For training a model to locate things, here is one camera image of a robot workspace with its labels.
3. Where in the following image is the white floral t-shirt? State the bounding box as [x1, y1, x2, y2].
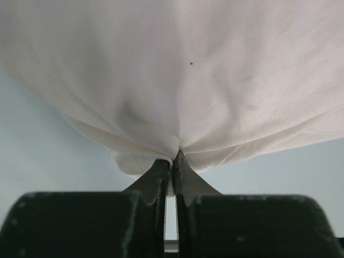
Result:
[1, 1, 343, 175]

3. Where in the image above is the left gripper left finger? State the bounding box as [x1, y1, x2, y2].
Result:
[1, 160, 169, 257]

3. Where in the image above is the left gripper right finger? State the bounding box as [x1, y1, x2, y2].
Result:
[172, 152, 343, 257]

